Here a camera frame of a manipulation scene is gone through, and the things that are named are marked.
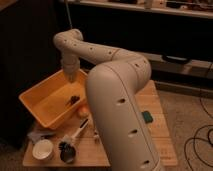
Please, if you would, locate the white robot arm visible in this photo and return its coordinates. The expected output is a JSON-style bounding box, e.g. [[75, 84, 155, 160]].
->
[[53, 29, 165, 171]]

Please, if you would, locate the grey cloth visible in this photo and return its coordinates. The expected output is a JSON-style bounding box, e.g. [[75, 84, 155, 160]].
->
[[28, 131, 54, 143]]

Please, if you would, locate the white bowl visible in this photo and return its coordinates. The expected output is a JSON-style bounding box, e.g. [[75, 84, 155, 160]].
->
[[32, 139, 53, 161]]

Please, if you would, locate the yellow plastic bin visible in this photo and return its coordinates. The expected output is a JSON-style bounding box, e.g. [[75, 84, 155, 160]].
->
[[19, 70, 87, 129]]

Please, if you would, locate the teal sponge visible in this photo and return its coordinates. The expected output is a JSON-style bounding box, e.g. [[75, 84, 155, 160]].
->
[[142, 111, 153, 123]]

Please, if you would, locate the white handled dish brush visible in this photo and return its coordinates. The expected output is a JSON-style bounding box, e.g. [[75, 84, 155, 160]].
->
[[58, 119, 89, 150]]

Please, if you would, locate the dark grape bunch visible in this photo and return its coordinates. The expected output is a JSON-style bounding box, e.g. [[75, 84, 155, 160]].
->
[[68, 96, 80, 105]]

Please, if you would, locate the black floor cable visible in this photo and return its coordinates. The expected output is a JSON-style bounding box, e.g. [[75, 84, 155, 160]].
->
[[184, 63, 213, 168]]

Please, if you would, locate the metal fork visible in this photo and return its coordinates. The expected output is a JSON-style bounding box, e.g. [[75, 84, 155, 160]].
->
[[93, 130, 100, 143]]

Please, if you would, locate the wooden table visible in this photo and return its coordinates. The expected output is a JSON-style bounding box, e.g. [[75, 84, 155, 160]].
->
[[23, 80, 178, 168]]

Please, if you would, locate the white metal shelf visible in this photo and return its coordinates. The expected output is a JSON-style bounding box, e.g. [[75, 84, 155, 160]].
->
[[68, 0, 213, 73]]

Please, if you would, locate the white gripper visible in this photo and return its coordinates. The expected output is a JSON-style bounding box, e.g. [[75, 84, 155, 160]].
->
[[61, 53, 80, 83]]

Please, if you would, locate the orange round fruit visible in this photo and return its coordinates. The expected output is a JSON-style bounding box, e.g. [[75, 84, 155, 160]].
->
[[78, 106, 89, 118]]

